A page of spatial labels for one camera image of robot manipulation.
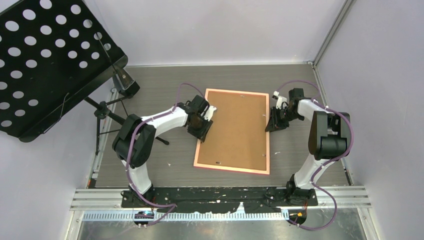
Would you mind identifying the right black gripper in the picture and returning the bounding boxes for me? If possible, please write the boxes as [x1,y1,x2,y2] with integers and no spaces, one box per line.
[265,106,302,133]

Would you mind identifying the brown backing board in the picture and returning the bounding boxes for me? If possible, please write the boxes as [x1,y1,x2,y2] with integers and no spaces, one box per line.
[197,91,268,171]

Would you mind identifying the orange wooden picture frame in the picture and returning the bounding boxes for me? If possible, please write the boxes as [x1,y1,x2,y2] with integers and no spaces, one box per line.
[193,88,271,176]

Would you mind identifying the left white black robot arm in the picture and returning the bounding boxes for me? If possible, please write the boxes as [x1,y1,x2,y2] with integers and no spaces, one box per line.
[112,95,217,207]

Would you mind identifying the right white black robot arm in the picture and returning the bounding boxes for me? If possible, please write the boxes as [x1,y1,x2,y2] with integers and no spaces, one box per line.
[265,88,352,205]

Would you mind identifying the aluminium corner profile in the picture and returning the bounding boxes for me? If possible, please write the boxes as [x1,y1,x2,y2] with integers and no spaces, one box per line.
[308,0,356,70]

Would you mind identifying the black perforated music stand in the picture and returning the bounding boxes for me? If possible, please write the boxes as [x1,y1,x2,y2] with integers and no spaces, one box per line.
[0,0,128,143]

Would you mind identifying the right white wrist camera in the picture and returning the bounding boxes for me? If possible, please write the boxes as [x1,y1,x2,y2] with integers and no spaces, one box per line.
[272,91,288,110]

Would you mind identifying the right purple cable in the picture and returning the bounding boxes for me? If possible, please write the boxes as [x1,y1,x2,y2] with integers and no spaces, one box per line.
[274,79,355,232]

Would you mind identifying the purple cable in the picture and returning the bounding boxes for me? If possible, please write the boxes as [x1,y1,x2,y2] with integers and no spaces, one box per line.
[125,82,206,227]
[274,79,355,232]

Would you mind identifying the black mounting base plate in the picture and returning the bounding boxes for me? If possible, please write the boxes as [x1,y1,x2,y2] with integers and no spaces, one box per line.
[120,186,318,214]

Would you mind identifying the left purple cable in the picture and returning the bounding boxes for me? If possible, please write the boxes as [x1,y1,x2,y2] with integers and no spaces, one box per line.
[125,82,206,227]

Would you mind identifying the aluminium rail front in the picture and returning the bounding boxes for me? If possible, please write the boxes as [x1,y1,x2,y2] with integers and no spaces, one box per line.
[70,185,371,211]

